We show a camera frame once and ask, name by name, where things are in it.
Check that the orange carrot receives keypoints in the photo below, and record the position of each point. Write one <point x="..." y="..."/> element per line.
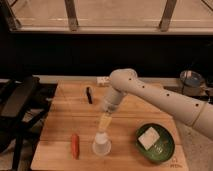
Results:
<point x="75" y="146"/>

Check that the black chair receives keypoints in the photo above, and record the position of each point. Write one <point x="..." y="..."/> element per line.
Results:
<point x="12" y="126"/>

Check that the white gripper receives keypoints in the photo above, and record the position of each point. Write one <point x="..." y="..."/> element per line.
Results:
<point x="110" y="103"/>

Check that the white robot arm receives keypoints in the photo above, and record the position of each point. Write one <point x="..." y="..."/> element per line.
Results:
<point x="192" y="112"/>

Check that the green bowl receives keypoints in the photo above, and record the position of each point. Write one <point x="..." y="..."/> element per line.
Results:
<point x="151" y="154"/>

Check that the white small box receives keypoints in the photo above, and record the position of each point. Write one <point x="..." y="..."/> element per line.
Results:
<point x="102" y="81"/>

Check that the silver round metal object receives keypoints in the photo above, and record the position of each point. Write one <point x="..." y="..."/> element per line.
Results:
<point x="192" y="79"/>

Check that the silver fork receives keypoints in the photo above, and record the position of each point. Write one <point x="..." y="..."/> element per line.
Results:
<point x="160" y="146"/>

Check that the white sponge block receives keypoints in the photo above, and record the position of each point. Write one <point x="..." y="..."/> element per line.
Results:
<point x="148" y="138"/>

